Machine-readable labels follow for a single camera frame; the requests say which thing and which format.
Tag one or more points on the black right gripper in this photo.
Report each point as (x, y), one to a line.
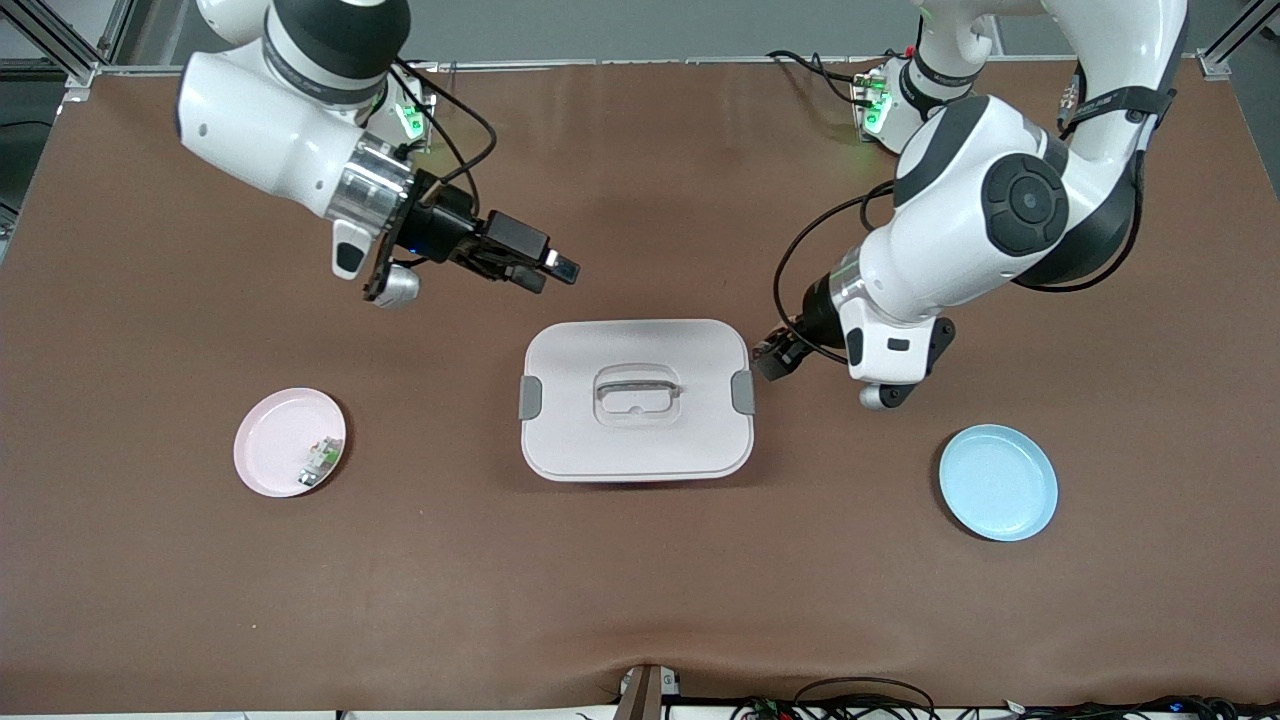
(447, 229)

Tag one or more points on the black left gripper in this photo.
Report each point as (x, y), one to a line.
(812, 319)

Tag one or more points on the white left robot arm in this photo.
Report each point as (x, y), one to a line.
(950, 260)

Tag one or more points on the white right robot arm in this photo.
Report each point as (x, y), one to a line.
(260, 130)

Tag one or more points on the white lidded container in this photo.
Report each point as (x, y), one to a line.
(640, 440)

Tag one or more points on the light blue round plate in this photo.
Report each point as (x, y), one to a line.
(998, 483)

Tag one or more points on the pink round plate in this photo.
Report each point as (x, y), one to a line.
(272, 440)

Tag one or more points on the aluminium frame profile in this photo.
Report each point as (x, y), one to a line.
(60, 45)
(1240, 35)

